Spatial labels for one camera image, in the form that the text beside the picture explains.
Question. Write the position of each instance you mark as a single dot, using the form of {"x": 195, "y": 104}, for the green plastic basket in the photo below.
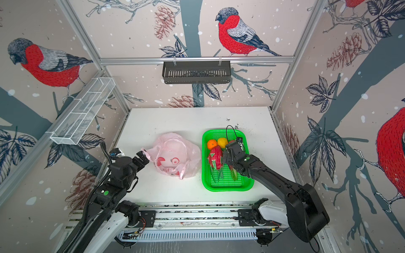
{"x": 225, "y": 182}

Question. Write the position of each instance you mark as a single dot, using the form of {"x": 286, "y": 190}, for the black hanging wire basket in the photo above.
{"x": 197, "y": 72}

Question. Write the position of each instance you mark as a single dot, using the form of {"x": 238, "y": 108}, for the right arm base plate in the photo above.
{"x": 252, "y": 217}

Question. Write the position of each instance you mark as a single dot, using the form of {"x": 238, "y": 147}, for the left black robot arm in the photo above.
{"x": 106, "y": 198}

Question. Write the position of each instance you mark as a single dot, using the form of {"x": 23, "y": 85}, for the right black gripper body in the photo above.
{"x": 229, "y": 159}

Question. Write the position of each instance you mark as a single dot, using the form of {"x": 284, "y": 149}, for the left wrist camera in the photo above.
{"x": 115, "y": 153}

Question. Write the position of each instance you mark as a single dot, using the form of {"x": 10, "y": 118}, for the pink plastic bag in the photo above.
{"x": 174, "y": 156}

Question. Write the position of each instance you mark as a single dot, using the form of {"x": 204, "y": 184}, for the yellow lemon fruit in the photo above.
{"x": 222, "y": 142}

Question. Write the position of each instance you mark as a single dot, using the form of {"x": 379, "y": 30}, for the white mesh wall shelf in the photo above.
{"x": 76, "y": 123}

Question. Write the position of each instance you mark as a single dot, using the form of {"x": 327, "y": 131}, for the red dragon fruit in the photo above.
{"x": 215, "y": 162}
{"x": 234, "y": 173}

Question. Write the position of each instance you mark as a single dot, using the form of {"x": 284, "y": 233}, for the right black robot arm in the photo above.
{"x": 305, "y": 211}

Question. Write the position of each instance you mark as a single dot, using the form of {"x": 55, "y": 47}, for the orange fruit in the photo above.
{"x": 211, "y": 144}

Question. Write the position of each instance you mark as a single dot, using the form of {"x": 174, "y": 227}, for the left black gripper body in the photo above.
{"x": 131, "y": 178}

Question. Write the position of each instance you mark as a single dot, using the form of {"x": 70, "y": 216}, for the aluminium mounting rail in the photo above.
{"x": 196, "y": 215}

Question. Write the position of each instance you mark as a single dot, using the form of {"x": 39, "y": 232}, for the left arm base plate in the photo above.
{"x": 139, "y": 219}

